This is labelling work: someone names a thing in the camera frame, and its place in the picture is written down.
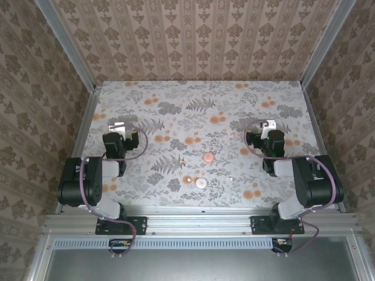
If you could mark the pink earbud charging case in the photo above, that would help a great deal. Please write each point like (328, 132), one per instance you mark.
(208, 157)

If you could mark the white earbud charging case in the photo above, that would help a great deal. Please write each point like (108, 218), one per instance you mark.
(201, 183)

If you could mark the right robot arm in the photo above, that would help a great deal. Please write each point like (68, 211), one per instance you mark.
(316, 187)

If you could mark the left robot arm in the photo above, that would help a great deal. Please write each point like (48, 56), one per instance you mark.
(73, 181)

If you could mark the black connector board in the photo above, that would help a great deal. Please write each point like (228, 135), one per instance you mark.
(282, 245)
(118, 245)

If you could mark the aluminium mounting beam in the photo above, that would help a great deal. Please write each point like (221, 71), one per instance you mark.
(199, 222)

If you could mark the grey metal sheet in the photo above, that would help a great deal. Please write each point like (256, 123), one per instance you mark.
(190, 266)

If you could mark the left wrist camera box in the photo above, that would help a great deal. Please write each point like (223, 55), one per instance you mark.
(116, 127)

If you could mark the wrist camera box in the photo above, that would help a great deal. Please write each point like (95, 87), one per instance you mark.
(116, 127)
(269, 124)

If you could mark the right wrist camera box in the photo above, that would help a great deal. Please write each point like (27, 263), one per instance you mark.
(269, 124)

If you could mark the aluminium table side rail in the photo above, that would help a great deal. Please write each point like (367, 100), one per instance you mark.
(317, 131)
(79, 146)

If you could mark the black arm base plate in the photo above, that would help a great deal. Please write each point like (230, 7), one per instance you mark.
(260, 225)
(137, 225)

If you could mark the aluminium corner post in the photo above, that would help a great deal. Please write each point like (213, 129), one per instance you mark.
(66, 44)
(326, 44)

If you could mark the aluminium frame bar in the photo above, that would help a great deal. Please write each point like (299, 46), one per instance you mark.
(38, 257)
(359, 257)

